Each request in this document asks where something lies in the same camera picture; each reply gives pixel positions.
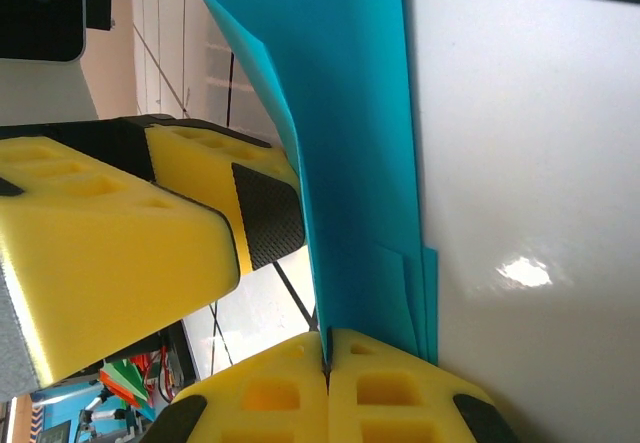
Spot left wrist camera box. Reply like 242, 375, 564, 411
0, 0, 114, 64

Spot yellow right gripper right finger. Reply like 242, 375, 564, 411
327, 327, 519, 443

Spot green and orange object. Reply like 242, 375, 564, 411
99, 355, 156, 409

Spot blue square paper sheet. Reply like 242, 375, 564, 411
183, 0, 440, 369

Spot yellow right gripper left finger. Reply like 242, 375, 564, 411
144, 330, 329, 443

